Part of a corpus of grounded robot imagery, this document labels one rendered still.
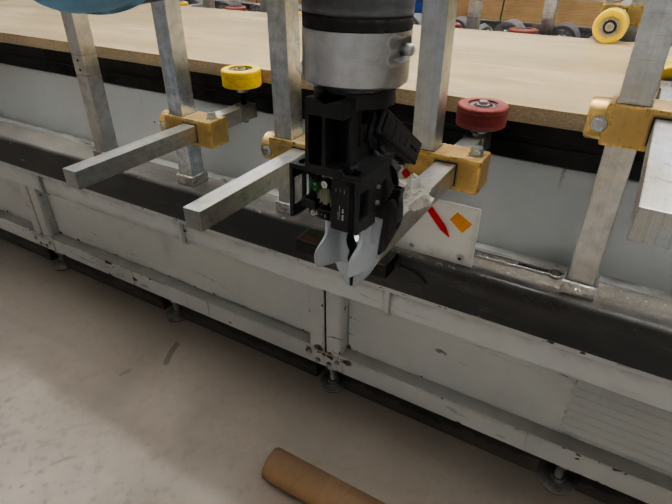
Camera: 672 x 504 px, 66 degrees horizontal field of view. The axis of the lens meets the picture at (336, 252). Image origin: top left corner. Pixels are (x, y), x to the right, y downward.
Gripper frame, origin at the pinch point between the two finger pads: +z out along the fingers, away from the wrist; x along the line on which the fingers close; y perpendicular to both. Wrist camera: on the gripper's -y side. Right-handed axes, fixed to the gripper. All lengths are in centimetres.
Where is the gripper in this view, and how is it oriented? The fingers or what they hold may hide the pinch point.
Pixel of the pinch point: (356, 271)
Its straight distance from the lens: 55.7
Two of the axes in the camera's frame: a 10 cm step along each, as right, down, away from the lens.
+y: -5.2, 4.2, -7.5
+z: -0.3, 8.7, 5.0
